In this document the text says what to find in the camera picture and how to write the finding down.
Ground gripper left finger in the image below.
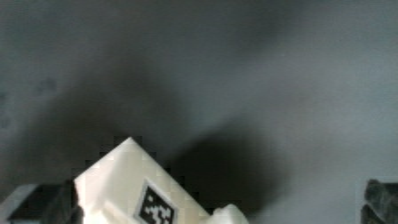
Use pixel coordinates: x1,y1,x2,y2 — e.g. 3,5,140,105
0,182,81,224

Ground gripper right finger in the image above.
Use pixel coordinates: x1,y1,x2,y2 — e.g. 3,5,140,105
360,179,398,224

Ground white door panel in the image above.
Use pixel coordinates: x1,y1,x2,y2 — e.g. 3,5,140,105
74,138,248,224

